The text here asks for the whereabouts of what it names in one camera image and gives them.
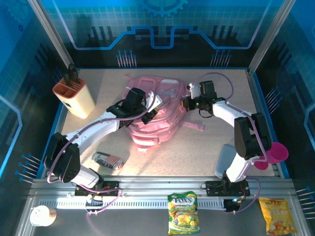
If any flag print pencil case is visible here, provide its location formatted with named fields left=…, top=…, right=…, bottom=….
left=92, top=151, right=124, bottom=170

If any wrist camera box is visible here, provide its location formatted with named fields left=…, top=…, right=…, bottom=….
left=147, top=91, right=163, bottom=110
left=187, top=83, right=202, bottom=99

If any grey translucent case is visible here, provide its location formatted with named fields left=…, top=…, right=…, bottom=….
left=214, top=144, right=237, bottom=179

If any black controller box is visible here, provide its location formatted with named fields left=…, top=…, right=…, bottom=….
left=86, top=198, right=104, bottom=208
left=223, top=196, right=243, bottom=213

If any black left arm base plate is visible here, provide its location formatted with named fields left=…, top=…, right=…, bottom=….
left=73, top=180, right=118, bottom=197

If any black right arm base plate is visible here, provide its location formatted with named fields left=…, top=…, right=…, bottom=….
left=205, top=180, right=251, bottom=197

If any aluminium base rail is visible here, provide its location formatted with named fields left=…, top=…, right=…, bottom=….
left=29, top=176, right=298, bottom=209

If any pink backpack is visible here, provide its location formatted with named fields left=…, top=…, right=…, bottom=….
left=124, top=75, right=205, bottom=152

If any aluminium frame post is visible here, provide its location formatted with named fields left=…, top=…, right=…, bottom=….
left=248, top=0, right=297, bottom=74
left=27, top=0, right=74, bottom=71

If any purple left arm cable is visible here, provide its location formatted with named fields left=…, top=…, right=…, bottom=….
left=45, top=94, right=163, bottom=236

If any green candy bag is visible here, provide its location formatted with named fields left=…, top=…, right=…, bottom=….
left=167, top=191, right=201, bottom=236

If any yellow snack bag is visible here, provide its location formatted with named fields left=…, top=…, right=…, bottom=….
left=258, top=197, right=298, bottom=236

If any pink plastic cup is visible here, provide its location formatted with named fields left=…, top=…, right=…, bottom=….
left=254, top=142, right=289, bottom=171

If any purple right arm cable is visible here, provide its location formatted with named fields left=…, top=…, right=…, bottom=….
left=193, top=72, right=274, bottom=216

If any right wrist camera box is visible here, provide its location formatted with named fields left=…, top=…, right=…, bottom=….
left=187, top=83, right=202, bottom=99

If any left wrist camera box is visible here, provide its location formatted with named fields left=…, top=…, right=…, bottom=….
left=147, top=91, right=163, bottom=110

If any white cup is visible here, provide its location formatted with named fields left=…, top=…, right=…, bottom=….
left=29, top=206, right=57, bottom=227

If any cream knife block orange top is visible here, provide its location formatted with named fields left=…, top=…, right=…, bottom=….
left=52, top=78, right=96, bottom=119

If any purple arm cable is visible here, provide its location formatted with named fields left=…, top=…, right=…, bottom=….
left=45, top=94, right=163, bottom=236
left=193, top=72, right=274, bottom=216

